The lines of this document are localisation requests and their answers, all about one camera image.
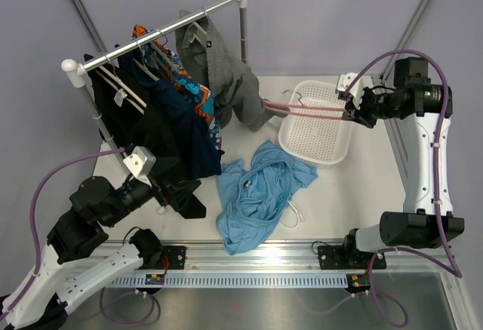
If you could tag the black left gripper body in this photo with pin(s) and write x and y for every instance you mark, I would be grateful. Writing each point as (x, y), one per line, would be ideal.
(160, 194)

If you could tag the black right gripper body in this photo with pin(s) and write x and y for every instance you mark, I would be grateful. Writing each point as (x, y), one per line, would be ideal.
(367, 114)

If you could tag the light blue shorts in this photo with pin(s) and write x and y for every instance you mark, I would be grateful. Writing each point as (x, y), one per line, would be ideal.
(253, 200)

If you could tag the pink clothes hanger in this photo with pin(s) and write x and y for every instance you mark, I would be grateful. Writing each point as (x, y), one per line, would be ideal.
(301, 109)

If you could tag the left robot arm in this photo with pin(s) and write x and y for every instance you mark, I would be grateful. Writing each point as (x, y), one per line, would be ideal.
(45, 299)

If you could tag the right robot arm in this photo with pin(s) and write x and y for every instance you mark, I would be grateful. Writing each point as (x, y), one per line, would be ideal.
(423, 111)

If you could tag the wooden hanger with black garment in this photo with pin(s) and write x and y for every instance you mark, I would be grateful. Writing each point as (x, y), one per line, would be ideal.
(112, 91)

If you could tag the patterned navy orange shorts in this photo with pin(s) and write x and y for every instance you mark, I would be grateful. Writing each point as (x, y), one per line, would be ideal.
(199, 97)

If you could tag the grey knit shorts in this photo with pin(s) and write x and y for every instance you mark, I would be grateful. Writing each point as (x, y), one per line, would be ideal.
(234, 87)

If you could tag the wooden hanger with patterned shorts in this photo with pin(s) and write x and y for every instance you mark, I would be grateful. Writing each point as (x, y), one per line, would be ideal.
(162, 60)

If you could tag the navy blue garment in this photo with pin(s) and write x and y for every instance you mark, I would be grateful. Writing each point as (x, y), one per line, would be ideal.
(197, 150)

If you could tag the white perforated basket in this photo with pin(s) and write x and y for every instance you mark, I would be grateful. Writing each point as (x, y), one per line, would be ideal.
(315, 141)

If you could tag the black garment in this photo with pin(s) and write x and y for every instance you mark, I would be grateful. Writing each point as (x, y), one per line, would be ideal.
(153, 131)

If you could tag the silver clothes rack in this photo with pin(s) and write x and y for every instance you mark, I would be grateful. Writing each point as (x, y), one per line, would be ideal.
(123, 57)

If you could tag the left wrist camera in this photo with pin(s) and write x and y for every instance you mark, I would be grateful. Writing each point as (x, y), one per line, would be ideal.
(139, 162)

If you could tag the white slotted cable duct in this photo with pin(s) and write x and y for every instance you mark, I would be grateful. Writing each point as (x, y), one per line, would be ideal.
(231, 280)

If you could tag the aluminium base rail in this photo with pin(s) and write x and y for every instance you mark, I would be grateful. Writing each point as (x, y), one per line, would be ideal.
(270, 257)

